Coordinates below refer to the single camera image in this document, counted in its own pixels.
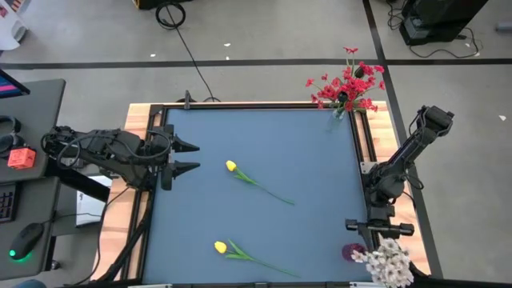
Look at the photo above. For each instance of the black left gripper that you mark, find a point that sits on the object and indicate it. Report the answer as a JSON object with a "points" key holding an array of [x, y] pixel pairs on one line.
{"points": [[164, 158]]}

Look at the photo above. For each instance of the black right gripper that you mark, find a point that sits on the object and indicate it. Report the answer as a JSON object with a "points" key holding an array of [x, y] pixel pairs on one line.
{"points": [[380, 229]]}

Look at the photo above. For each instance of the yellow artificial tulip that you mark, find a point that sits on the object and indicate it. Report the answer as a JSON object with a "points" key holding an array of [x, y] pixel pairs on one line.
{"points": [[230, 165], [220, 247]]}

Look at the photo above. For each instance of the red artificial flower bunch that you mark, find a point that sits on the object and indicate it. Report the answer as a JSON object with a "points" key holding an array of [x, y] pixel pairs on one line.
{"points": [[352, 86]]}

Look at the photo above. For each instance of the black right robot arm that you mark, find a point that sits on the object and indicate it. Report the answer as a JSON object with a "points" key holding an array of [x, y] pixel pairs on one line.
{"points": [[400, 156]]}

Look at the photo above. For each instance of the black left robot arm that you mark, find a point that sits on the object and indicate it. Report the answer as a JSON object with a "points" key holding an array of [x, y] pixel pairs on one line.
{"points": [[120, 148]]}

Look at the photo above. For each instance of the red vase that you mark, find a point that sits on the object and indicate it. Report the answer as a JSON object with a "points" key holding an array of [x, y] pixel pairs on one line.
{"points": [[349, 251]]}

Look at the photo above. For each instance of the clear glass vase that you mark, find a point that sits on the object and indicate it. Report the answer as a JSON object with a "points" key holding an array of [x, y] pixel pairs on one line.
{"points": [[338, 114]]}

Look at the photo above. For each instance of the white paper sheet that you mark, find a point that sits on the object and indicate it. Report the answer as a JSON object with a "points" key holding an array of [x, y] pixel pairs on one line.
{"points": [[90, 208]]}

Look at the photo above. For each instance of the dark grey desk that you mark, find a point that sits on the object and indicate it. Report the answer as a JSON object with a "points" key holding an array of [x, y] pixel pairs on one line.
{"points": [[36, 120]]}

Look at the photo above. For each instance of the black floor object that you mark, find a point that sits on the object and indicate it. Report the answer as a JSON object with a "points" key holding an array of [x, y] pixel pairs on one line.
{"points": [[148, 3]]}

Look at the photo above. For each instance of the orange cube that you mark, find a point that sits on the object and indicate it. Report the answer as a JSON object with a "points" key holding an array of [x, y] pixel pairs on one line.
{"points": [[22, 158]]}

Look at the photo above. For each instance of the black headphones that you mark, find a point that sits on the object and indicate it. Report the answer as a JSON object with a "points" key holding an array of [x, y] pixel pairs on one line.
{"points": [[12, 125]]}

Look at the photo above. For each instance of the black computer mouse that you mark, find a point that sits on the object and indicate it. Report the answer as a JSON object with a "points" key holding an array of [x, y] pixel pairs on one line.
{"points": [[26, 240]]}

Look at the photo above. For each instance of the black keyboard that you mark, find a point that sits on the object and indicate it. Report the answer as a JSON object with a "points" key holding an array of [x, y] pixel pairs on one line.
{"points": [[7, 204]]}

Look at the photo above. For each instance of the computer monitor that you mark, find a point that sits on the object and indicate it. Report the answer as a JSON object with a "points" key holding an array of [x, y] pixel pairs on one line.
{"points": [[8, 86]]}

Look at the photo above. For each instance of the blue rounded object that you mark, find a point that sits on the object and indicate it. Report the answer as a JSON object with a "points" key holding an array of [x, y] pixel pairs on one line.
{"points": [[30, 284]]}

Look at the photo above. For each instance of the white object with prints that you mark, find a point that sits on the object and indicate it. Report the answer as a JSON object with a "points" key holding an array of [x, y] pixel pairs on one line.
{"points": [[10, 32]]}

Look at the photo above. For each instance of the black box machine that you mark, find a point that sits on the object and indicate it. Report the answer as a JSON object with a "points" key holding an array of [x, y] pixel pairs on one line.
{"points": [[440, 16]]}

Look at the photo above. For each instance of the small grey floor object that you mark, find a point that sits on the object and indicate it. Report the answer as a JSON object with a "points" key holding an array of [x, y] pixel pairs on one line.
{"points": [[504, 26]]}

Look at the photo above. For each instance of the black aluminium table frame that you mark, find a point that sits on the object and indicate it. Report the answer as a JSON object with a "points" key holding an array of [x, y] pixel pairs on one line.
{"points": [[260, 105]]}

